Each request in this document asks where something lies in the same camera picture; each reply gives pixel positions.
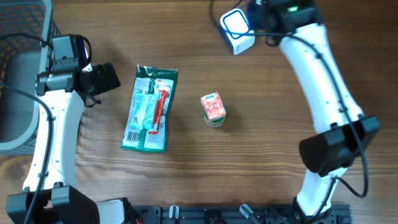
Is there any grey plastic mesh basket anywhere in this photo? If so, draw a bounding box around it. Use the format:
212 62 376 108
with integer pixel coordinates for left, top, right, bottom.
1 0 60 155

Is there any white barcode scanner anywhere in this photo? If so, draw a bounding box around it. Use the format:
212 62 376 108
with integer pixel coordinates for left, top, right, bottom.
219 8 255 55

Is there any green white can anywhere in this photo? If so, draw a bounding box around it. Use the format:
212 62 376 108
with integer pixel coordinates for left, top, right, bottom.
204 108 226 128

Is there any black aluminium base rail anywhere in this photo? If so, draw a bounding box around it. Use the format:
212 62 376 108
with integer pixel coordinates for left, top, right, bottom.
127 203 352 224

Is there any black left camera cable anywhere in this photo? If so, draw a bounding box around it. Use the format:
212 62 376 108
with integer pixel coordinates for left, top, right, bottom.
0 32 55 224

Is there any green 3M gloves package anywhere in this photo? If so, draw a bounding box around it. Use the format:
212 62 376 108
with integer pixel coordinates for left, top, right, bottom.
121 65 178 153

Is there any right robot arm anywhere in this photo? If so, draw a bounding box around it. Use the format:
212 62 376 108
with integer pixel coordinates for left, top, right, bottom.
247 0 380 223

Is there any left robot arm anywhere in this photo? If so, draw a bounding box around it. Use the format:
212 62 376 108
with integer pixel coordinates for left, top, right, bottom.
6 34 141 223

